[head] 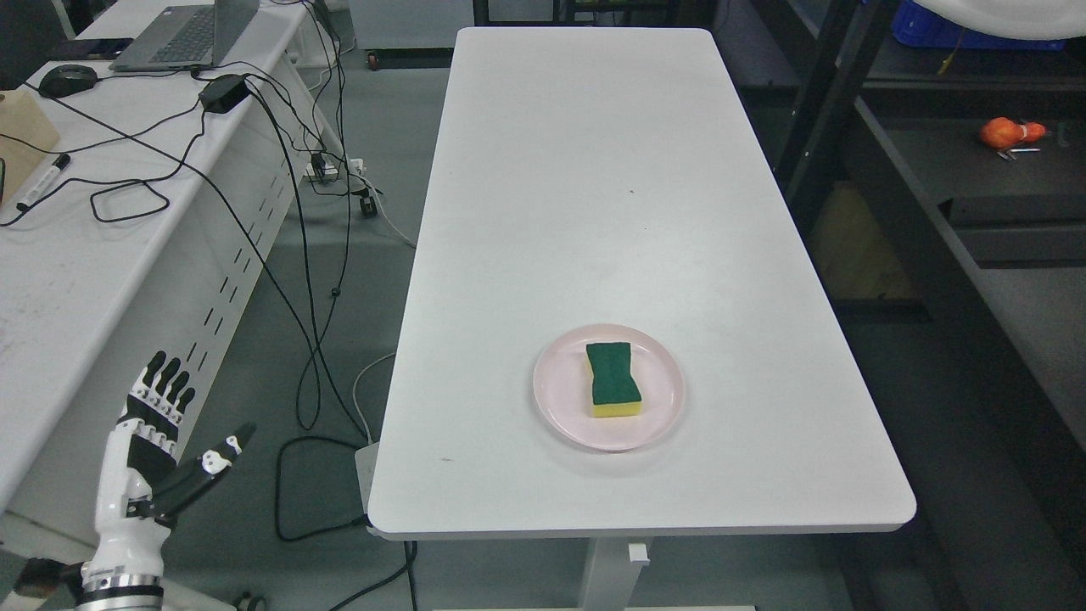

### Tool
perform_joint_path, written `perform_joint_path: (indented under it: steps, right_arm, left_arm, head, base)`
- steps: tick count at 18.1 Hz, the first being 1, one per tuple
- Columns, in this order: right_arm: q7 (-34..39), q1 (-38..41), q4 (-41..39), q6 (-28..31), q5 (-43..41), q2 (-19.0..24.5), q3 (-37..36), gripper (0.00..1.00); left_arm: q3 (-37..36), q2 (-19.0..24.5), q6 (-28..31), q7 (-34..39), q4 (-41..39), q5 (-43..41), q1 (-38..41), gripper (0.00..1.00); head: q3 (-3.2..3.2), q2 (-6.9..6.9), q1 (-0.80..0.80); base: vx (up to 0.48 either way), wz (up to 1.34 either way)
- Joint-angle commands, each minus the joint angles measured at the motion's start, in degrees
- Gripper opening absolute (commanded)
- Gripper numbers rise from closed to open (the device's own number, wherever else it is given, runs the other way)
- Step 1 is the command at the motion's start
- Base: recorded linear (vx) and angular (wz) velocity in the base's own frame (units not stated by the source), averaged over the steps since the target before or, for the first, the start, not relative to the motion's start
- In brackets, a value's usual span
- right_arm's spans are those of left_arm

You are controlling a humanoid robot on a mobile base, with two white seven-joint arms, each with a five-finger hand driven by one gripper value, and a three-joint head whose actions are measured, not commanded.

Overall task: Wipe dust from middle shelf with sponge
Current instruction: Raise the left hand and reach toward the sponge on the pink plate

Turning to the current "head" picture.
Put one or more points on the black computer mouse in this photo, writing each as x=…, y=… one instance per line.
x=63, y=80

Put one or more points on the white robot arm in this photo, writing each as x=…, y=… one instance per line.
x=41, y=579

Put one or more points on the white table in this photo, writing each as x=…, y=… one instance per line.
x=610, y=175

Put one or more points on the orange toy object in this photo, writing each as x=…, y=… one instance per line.
x=1005, y=136

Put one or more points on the green yellow sponge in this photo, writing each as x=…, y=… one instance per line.
x=615, y=393

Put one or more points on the black power adapter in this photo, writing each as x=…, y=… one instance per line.
x=223, y=93

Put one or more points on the grey laptop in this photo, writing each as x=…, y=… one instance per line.
x=185, y=36

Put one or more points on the black metal shelf rack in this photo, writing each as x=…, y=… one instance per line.
x=978, y=375

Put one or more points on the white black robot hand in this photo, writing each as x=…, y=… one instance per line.
x=143, y=486

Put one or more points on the black white marker pen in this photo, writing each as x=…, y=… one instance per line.
x=30, y=199

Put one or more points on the white side desk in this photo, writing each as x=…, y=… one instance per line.
x=154, y=241

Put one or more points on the pink round plate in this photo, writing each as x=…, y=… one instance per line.
x=564, y=381

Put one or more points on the cardboard box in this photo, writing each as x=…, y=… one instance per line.
x=27, y=136

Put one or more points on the white power strip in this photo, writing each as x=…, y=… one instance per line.
x=322, y=169

